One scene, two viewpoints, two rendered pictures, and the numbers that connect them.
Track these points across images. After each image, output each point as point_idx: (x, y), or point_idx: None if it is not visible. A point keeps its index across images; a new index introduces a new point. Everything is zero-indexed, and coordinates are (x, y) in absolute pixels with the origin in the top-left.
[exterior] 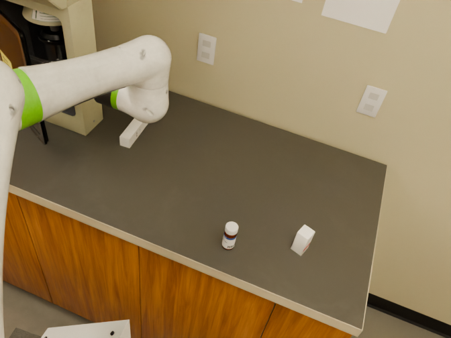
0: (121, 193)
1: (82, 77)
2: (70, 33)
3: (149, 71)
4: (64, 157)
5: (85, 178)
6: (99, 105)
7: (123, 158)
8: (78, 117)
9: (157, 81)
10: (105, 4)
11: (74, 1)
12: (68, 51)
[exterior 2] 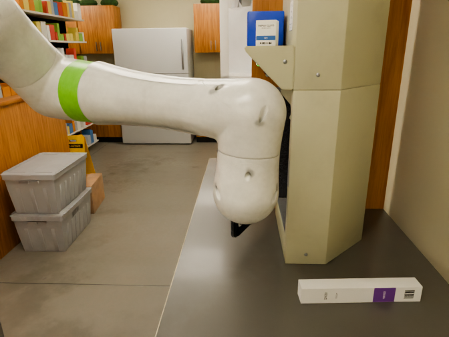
0: (216, 327)
1: (130, 84)
2: (291, 122)
3: (215, 115)
4: (239, 263)
5: (220, 288)
6: (322, 241)
7: (277, 305)
8: (285, 235)
9: (228, 141)
10: (431, 152)
11: (306, 87)
12: (289, 147)
